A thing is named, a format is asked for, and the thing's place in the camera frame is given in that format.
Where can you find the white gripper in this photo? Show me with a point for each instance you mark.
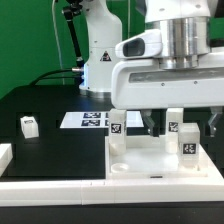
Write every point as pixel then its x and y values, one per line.
pixel 141 84

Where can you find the white square table top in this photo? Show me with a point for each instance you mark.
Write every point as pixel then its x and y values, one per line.
pixel 147 157

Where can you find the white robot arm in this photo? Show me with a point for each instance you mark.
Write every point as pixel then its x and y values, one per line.
pixel 172 64

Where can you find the white fiducial marker sheet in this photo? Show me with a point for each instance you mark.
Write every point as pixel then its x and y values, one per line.
pixel 77 120

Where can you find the white U-shaped obstacle fence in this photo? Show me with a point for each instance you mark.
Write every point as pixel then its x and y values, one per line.
pixel 114 191

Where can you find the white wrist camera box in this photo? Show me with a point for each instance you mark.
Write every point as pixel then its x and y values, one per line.
pixel 145 45

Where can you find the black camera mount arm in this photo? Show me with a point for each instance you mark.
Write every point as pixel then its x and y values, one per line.
pixel 74 9

